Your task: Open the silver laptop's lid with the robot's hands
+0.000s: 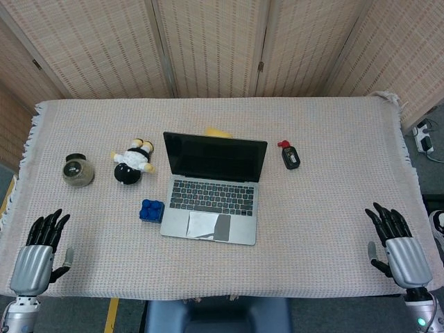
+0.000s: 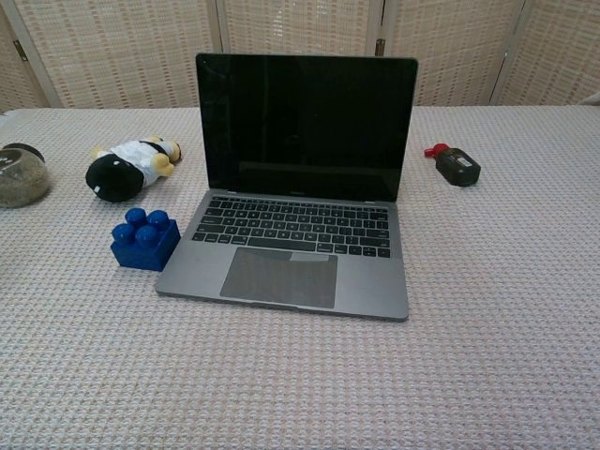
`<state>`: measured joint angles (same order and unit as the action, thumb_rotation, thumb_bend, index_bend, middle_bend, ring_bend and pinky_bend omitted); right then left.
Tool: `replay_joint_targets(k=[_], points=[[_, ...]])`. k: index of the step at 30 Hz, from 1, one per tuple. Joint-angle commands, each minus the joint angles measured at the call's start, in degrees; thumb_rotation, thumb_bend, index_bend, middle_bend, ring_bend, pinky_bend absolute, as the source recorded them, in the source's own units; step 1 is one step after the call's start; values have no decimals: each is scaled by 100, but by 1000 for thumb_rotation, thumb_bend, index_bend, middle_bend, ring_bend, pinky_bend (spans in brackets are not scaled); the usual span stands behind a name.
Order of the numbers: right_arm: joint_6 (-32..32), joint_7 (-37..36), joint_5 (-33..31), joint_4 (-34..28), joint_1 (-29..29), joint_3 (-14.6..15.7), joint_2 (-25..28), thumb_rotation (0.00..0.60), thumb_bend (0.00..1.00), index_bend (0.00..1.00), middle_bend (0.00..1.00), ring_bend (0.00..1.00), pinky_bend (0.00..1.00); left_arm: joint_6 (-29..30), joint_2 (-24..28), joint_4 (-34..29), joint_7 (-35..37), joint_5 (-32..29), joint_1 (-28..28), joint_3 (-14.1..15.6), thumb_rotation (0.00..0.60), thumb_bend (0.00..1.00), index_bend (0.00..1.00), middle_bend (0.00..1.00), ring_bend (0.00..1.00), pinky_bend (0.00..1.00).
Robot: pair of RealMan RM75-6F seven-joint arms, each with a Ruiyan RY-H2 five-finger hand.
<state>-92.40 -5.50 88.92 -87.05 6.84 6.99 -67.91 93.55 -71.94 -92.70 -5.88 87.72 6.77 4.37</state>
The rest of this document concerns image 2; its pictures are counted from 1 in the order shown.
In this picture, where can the silver laptop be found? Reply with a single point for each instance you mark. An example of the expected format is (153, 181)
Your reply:
(300, 117)

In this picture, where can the blue toy building block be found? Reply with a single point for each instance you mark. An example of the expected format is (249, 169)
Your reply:
(145, 248)

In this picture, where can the black bottle with red cap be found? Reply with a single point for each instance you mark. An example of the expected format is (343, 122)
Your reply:
(457, 169)

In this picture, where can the black white plush toy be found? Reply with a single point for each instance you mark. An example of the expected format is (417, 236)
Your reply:
(117, 175)

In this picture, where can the beige woven tablecloth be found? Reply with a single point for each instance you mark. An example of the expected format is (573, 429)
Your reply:
(94, 351)

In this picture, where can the woven folding screen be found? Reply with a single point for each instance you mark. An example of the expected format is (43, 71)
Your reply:
(117, 47)

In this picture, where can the round glass jar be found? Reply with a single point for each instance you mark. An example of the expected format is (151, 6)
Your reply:
(21, 180)

